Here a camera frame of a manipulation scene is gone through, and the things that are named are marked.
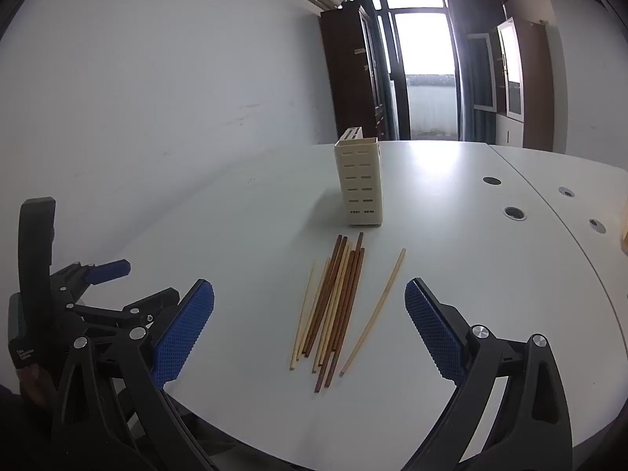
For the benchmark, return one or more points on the cream slotted utensil holder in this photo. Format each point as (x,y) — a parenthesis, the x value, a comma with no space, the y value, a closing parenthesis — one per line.
(360,181)

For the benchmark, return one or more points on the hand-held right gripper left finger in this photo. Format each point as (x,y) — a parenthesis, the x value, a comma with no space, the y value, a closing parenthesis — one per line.
(184,333)

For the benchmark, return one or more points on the bunch of wooden chopsticks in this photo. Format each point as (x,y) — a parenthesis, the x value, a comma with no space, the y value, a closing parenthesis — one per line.
(338,304)

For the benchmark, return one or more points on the dark brown wardrobe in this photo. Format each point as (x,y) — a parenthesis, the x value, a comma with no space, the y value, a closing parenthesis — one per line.
(346,83)

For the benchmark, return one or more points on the wooden cabinet with glass doors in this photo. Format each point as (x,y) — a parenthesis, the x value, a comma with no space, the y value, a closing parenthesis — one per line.
(535,83)

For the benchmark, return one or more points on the light bamboo chopstick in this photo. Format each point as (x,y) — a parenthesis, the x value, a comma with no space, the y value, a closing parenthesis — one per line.
(375,309)

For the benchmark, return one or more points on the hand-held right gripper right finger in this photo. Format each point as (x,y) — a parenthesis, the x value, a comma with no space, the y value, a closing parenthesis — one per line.
(434,333)

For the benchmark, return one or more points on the person's left hand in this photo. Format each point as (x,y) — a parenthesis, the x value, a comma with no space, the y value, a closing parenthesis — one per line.
(32,382)

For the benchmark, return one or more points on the glass balcony door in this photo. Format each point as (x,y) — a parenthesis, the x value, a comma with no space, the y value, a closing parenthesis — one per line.
(427,59)

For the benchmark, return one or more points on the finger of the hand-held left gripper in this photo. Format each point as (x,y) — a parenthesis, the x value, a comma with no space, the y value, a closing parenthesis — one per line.
(112,271)
(147,306)

